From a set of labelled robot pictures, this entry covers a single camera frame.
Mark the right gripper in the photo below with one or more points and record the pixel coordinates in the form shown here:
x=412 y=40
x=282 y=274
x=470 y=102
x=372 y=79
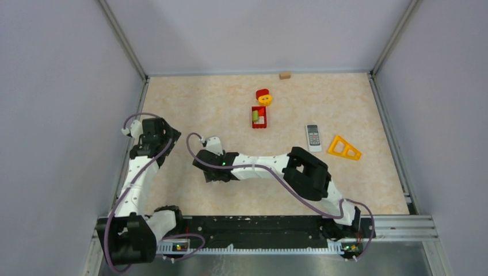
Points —
x=210 y=177

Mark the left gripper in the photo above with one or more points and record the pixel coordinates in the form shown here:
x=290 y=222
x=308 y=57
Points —
x=169 y=133

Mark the white remote control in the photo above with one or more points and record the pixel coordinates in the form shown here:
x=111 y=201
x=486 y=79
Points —
x=313 y=138

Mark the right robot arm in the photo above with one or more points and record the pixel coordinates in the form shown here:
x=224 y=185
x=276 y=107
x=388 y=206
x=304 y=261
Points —
x=305 y=176

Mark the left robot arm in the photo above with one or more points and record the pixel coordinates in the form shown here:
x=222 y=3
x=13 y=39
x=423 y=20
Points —
x=127 y=235

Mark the red toy brick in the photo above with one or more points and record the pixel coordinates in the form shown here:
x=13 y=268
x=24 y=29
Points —
x=262 y=122

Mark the red toy block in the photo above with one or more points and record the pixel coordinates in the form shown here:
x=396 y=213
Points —
x=261 y=92

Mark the small wooden block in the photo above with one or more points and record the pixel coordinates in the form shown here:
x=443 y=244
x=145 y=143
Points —
x=284 y=75

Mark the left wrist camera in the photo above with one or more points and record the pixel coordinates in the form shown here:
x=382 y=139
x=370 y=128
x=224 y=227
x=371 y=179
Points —
x=134 y=130

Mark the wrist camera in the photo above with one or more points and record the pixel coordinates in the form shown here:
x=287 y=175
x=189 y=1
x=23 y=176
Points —
x=134 y=130
x=213 y=144

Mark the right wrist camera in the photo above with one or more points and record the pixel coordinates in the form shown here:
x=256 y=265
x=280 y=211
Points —
x=213 y=144

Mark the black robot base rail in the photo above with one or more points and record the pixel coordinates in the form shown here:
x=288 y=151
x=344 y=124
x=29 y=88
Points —
x=268 y=232

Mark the yellow triangular toy frame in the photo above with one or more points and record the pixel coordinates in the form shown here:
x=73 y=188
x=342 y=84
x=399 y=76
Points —
x=341 y=148

